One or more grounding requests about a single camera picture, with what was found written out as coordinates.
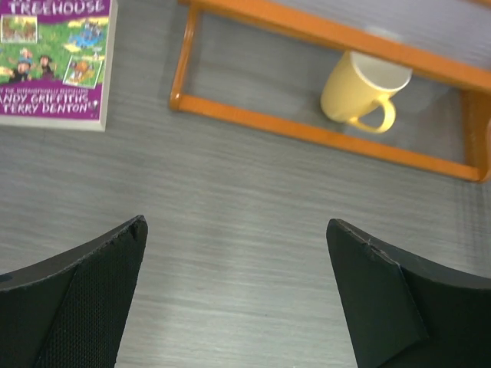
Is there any yellow mug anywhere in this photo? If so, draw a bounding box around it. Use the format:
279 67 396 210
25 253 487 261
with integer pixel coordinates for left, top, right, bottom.
320 51 413 134

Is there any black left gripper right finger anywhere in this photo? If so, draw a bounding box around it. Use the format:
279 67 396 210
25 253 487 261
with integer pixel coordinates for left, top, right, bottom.
326 218 490 367

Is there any orange wooden shelf rack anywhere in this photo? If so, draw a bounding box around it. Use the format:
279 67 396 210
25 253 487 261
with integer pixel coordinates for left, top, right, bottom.
169 1 490 182

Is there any purple children's book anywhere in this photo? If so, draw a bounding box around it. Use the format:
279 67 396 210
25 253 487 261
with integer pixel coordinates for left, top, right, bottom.
1 0 118 132

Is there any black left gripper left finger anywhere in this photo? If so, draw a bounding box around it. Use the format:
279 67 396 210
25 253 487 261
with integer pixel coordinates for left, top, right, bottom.
1 215 148 367

